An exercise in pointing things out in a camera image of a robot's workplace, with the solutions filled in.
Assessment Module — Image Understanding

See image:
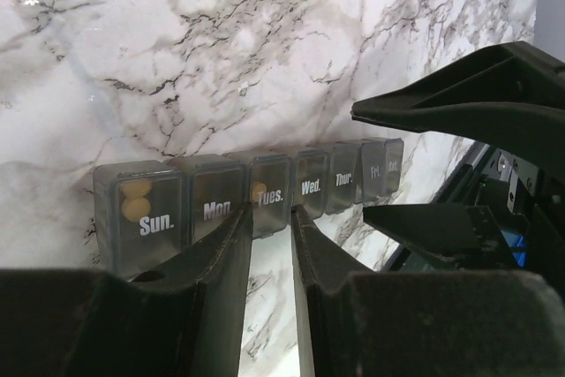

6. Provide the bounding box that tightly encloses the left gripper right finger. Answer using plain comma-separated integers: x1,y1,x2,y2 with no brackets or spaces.
291,206,564,376

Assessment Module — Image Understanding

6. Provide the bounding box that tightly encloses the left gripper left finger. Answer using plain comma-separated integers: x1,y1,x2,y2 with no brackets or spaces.
1,205,253,376

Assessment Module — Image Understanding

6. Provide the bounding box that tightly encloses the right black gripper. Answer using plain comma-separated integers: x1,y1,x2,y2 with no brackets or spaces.
351,41,564,294

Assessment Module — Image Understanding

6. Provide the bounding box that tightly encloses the grey weekly pill organizer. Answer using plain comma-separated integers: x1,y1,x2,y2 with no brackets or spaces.
93,138,404,278

